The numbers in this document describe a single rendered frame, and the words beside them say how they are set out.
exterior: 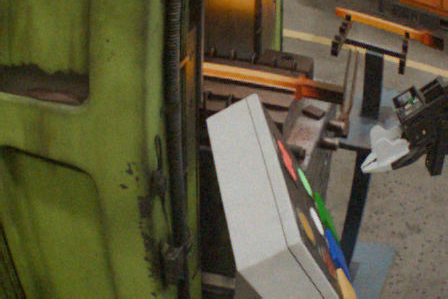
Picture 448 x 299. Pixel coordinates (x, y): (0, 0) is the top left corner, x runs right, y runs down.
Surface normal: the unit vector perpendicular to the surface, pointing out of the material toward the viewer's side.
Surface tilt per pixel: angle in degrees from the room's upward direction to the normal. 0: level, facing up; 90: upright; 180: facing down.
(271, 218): 30
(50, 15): 89
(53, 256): 90
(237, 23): 90
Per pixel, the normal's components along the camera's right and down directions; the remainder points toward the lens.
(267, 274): 0.12, 0.51
